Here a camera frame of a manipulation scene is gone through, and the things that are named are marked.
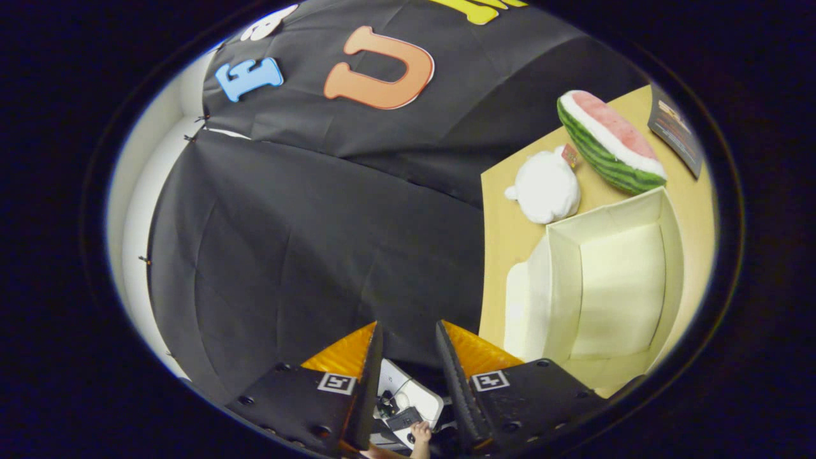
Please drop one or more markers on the watermelon slice plush toy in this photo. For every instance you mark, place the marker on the watermelon slice plush toy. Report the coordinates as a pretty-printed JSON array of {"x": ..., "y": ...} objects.
[{"x": 605, "y": 150}]

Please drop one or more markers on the white plush toy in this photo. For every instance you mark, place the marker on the white plush toy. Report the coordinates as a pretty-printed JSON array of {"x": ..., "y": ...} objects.
[{"x": 545, "y": 191}]

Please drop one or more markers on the foldable fabric storage box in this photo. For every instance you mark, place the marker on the foldable fabric storage box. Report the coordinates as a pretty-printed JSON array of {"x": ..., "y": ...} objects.
[{"x": 618, "y": 287}]

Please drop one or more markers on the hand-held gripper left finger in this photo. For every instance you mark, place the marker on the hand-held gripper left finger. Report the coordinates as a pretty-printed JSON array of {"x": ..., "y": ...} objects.
[{"x": 299, "y": 401}]

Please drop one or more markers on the small black device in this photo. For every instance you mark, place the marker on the small black device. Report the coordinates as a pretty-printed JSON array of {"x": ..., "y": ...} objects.
[{"x": 405, "y": 419}]

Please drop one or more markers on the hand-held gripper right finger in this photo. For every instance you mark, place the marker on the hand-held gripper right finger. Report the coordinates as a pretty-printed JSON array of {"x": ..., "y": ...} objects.
[{"x": 456, "y": 389}]

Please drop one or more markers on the white electronic device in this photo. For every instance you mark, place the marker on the white electronic device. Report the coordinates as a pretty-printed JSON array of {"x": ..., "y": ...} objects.
[{"x": 417, "y": 392}]

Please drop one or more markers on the black cover book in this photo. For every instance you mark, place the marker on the black cover book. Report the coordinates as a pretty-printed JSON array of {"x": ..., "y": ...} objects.
[{"x": 676, "y": 131}]

